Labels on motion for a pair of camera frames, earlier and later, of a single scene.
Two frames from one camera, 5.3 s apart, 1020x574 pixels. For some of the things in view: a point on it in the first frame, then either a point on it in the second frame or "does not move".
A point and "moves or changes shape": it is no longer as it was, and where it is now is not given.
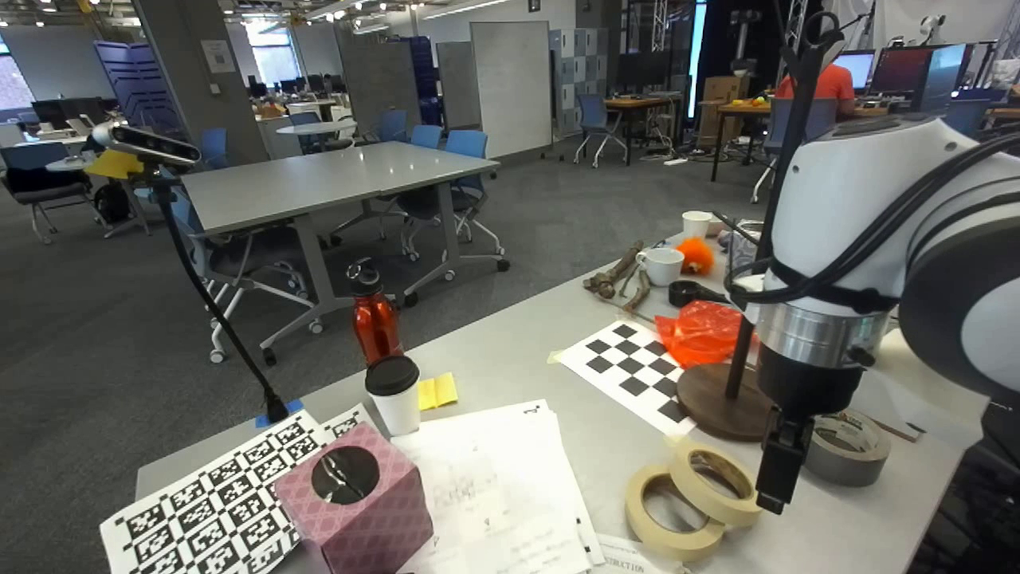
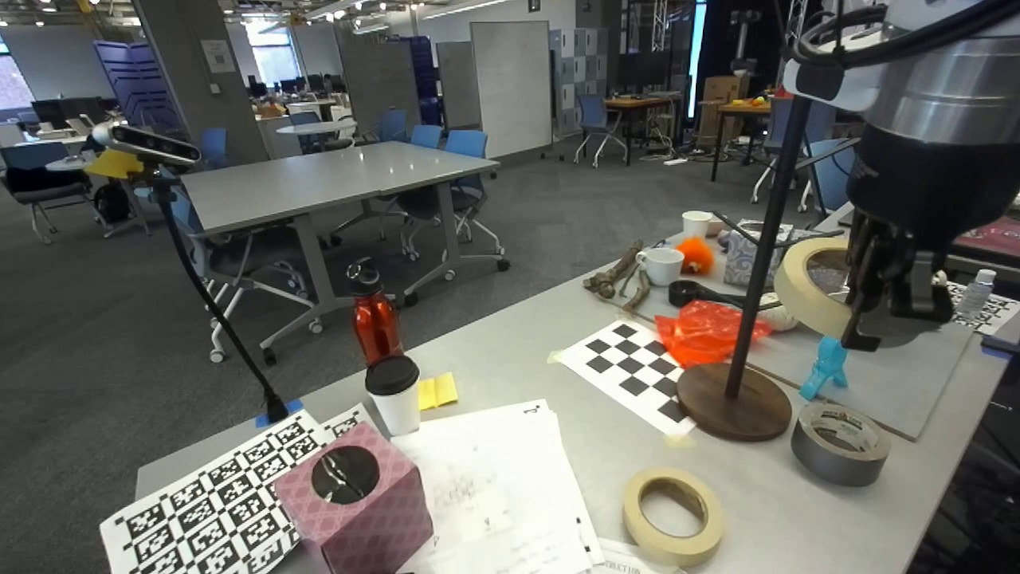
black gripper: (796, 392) to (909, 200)
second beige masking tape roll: (696, 547) does not move
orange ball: (696, 256) does not move
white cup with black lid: (392, 393) does not move
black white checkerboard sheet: (632, 362) does not move
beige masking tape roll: (708, 492) moves or changes shape
